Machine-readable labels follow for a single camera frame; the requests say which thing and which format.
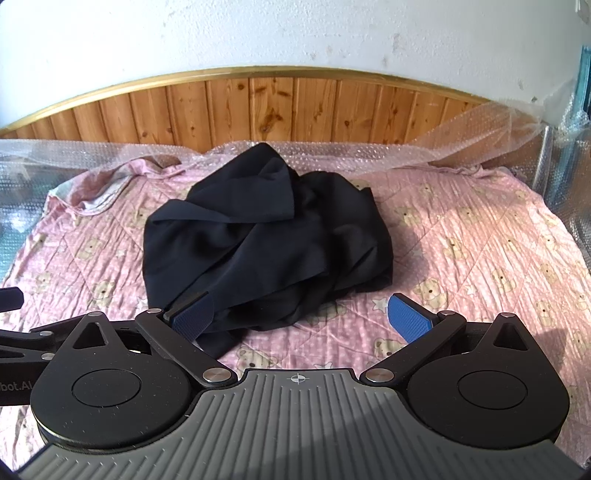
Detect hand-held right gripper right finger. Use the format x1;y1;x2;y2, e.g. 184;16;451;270
360;293;543;386

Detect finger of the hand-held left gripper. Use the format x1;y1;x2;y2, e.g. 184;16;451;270
0;287;25;311
0;328;59;363

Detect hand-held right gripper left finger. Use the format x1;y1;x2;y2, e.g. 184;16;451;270
65;294;237;389

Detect black pants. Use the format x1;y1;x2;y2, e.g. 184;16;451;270
142;142;394;358

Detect silver foil bubble sheet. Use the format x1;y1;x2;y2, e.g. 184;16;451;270
0;152;65;278

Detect pink bear print blanket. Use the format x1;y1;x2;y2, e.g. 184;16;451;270
0;141;591;444

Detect clear bubble wrap sheet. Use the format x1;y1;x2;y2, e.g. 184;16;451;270
0;85;568;185

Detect blue wrapped pole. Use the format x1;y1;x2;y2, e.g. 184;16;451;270
531;60;591;264

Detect wooden headboard with gold trim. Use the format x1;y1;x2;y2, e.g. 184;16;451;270
0;67;499;155

